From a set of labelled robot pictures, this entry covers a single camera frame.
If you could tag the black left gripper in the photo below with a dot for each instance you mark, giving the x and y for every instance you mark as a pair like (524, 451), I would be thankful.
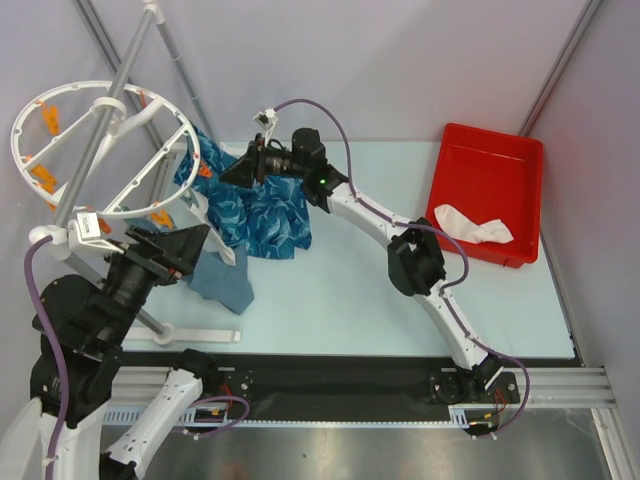
(170, 253)

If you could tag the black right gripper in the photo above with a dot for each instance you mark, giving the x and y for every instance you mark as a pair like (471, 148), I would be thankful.
(256, 162)

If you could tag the teal clothes peg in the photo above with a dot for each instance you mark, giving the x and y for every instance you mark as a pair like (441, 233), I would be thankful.
(189, 199)

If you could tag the white round clip hanger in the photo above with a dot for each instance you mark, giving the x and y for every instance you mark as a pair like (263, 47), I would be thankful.
(120, 125)

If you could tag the white sock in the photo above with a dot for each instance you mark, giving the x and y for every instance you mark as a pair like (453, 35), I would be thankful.
(460, 227)
(214, 238)

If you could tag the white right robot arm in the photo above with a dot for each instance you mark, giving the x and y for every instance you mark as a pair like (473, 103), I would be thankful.
(415, 262)

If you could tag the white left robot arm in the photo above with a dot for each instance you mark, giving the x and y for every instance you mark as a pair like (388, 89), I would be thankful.
(83, 327)

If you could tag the orange clothes peg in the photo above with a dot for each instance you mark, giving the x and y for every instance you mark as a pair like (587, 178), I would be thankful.
(204, 169)
(51, 118)
(160, 217)
(38, 176)
(104, 226)

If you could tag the grey blue sock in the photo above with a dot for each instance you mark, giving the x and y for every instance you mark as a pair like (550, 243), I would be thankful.
(215, 280)

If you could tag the blue patterned cloth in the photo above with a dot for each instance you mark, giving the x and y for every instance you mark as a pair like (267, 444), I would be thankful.
(270, 220)

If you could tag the red plastic tray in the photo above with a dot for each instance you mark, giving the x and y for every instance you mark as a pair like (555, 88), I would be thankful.
(487, 175)

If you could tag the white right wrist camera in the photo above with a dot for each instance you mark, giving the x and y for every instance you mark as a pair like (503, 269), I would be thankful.
(267, 119)

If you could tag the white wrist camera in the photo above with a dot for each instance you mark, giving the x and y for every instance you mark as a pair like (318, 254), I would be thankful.
(267, 119)
(85, 235)

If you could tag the grey drying rack frame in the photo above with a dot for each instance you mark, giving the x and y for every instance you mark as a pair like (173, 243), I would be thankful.
(66, 210)

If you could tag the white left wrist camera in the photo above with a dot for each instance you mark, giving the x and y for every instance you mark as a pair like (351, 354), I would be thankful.
(85, 235)

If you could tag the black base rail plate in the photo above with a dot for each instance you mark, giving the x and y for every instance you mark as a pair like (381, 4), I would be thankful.
(344, 389)

